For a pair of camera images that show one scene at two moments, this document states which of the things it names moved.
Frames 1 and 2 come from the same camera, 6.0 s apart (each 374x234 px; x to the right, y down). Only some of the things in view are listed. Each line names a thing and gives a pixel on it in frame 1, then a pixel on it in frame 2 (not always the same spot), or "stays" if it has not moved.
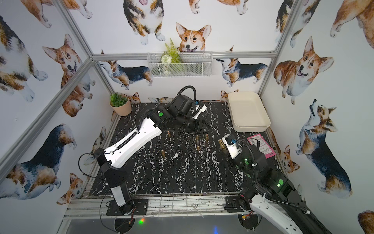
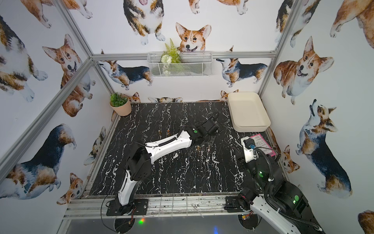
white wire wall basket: (194, 64) stays
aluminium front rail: (85, 206) stays
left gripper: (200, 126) -> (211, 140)
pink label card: (263, 146) stays
